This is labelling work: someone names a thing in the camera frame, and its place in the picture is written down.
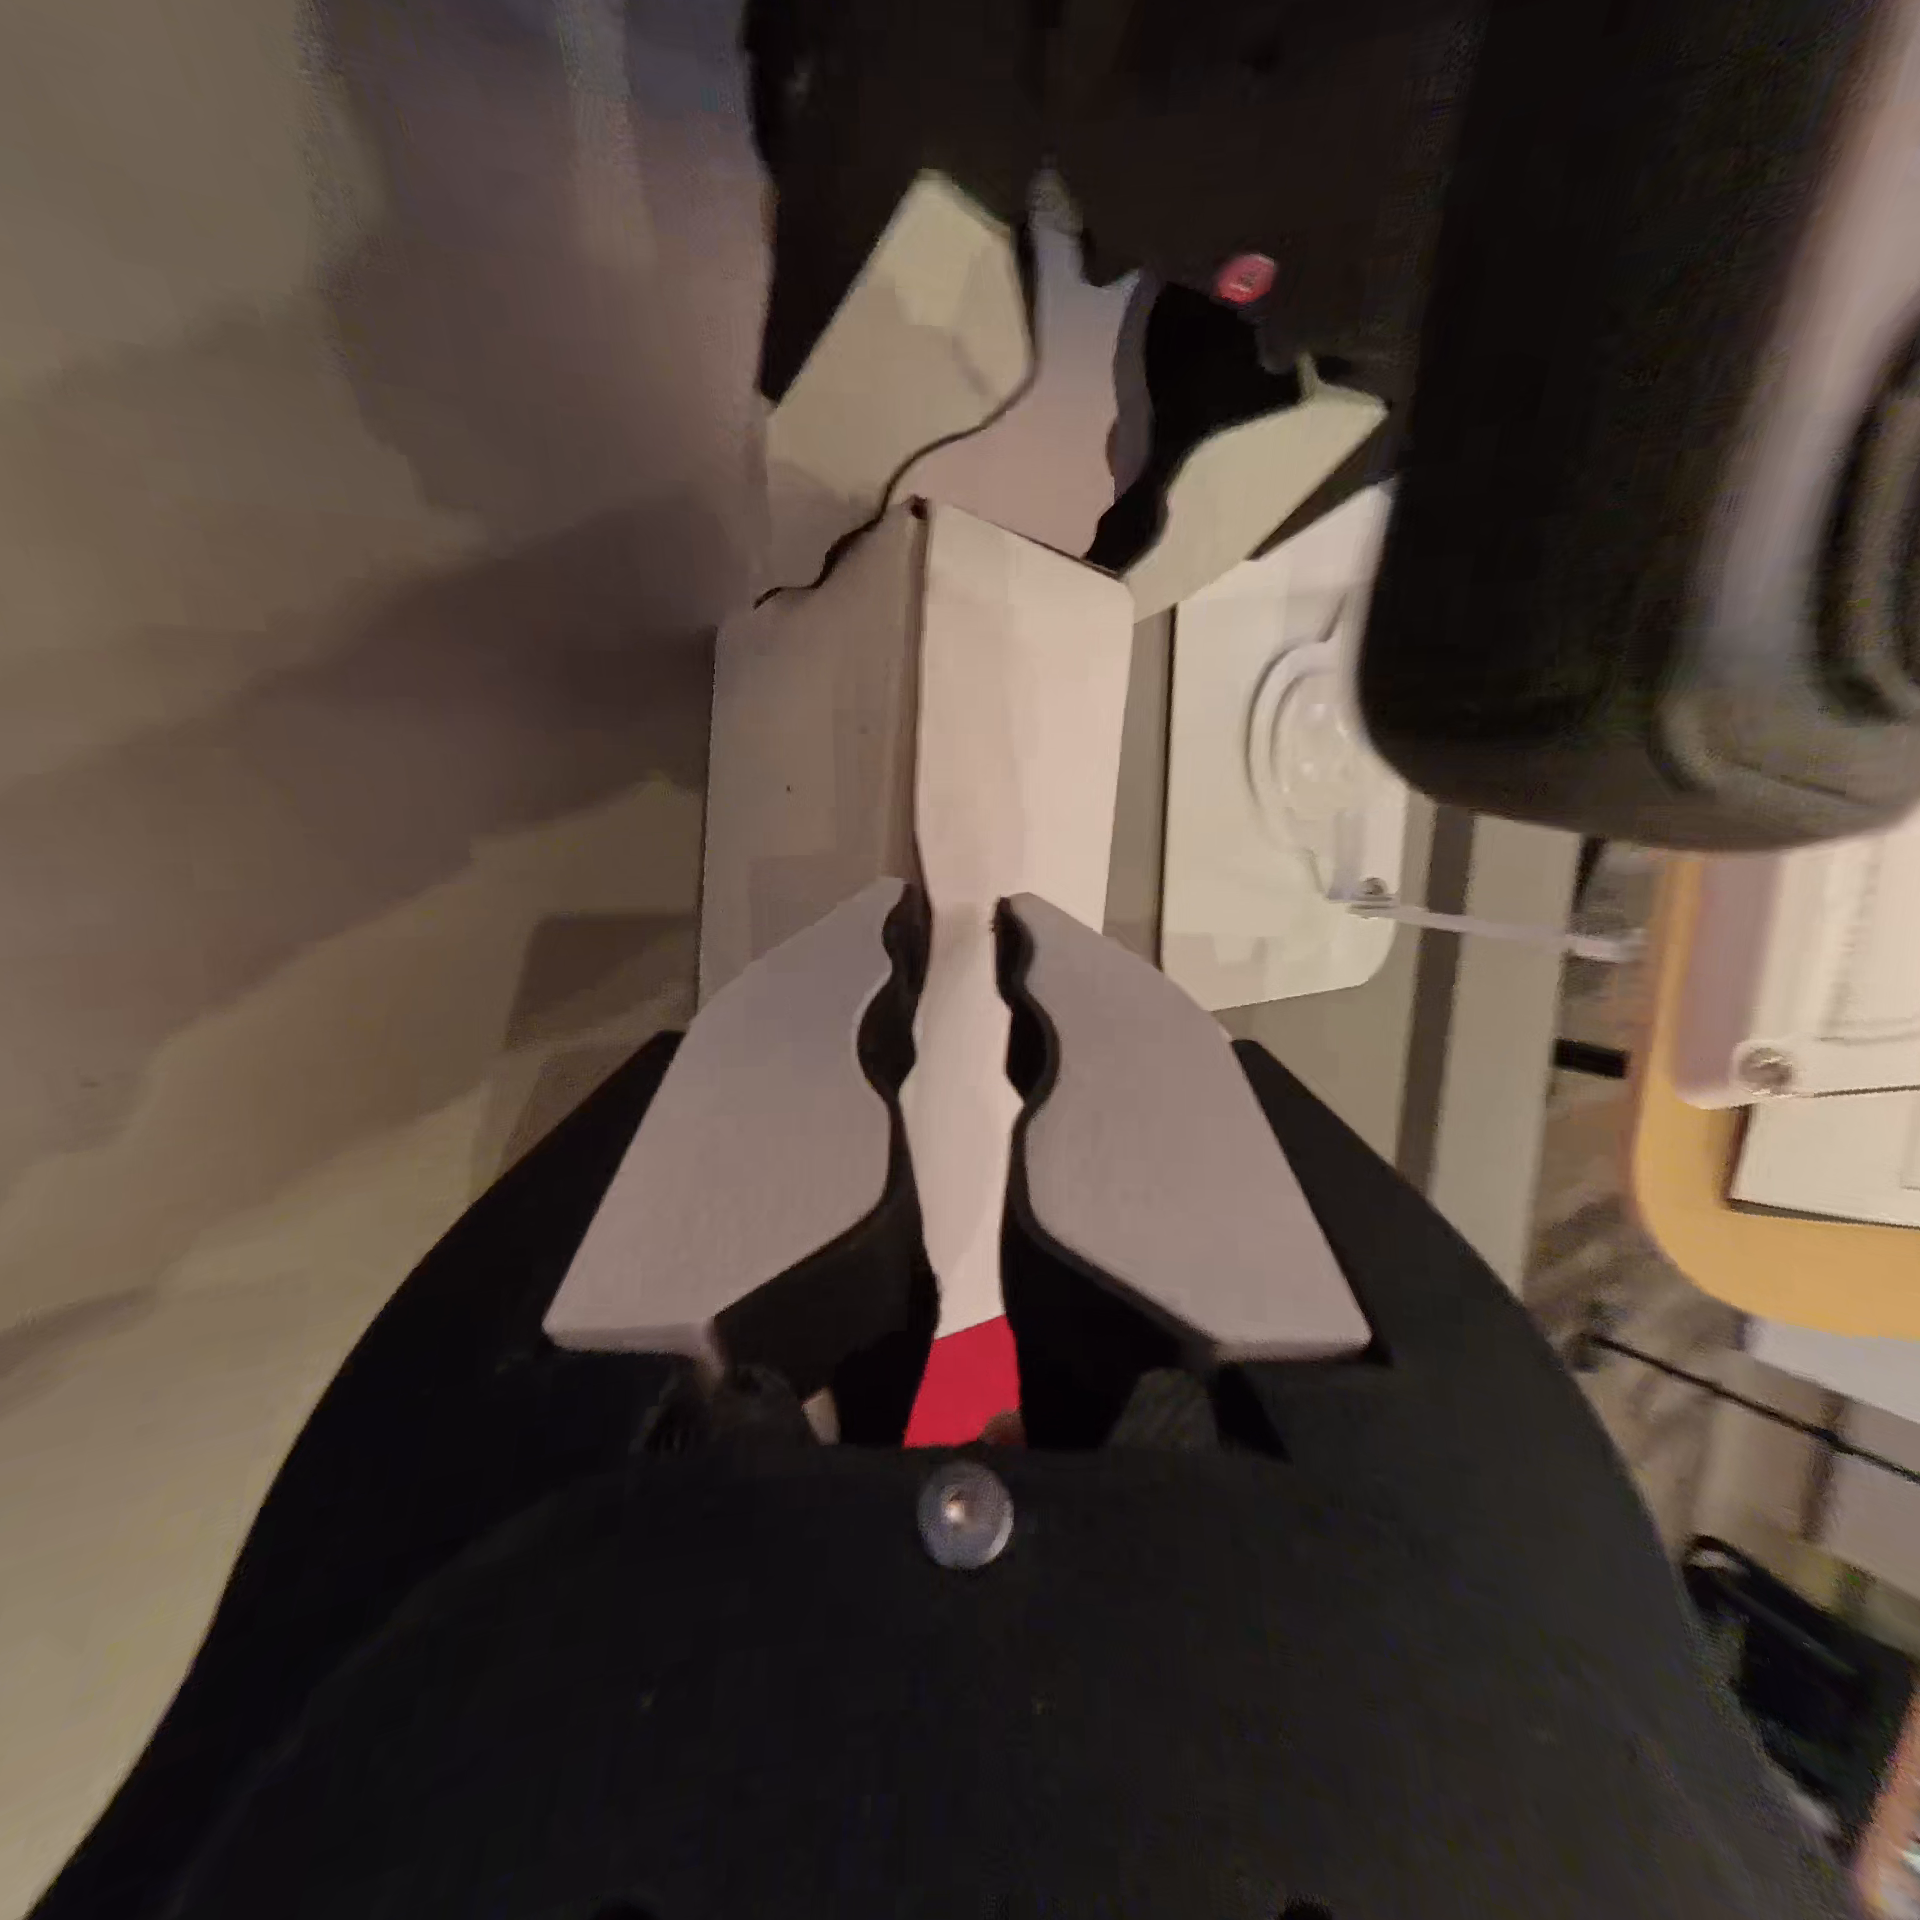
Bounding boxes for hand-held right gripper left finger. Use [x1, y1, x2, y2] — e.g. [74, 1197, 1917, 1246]
[540, 879, 943, 1379]

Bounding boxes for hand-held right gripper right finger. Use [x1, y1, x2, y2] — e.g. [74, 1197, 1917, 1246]
[992, 892, 1373, 1367]

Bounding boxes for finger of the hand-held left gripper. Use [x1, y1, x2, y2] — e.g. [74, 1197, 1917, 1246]
[1093, 373, 1392, 627]
[753, 170, 1044, 606]

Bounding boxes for grey cardboard box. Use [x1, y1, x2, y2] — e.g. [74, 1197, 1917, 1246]
[697, 262, 1165, 1338]

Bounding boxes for red cube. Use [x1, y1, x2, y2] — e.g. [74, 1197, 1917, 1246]
[901, 1317, 1026, 1451]

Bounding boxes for white socket plate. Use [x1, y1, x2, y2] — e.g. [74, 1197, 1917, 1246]
[1161, 487, 1415, 1011]

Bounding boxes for yellow clipboard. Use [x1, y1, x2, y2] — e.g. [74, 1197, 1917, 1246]
[1632, 854, 1920, 1347]

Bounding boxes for black cable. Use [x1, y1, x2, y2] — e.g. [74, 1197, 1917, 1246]
[1585, 1332, 1920, 1491]

